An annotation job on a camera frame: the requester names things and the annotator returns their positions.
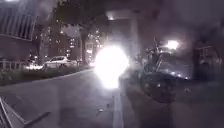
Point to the concrete pillar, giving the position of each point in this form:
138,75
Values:
134,33

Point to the tree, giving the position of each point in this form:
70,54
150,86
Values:
83,26

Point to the grey asphalt road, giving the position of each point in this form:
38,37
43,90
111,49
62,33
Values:
73,100

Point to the lit buildings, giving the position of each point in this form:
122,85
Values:
63,43

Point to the white car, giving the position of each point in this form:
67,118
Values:
58,62

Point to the grass strip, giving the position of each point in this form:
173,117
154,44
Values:
33,74

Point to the pale fence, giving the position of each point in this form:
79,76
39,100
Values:
11,64

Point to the building with slanted stripes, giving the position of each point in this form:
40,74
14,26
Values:
16,30

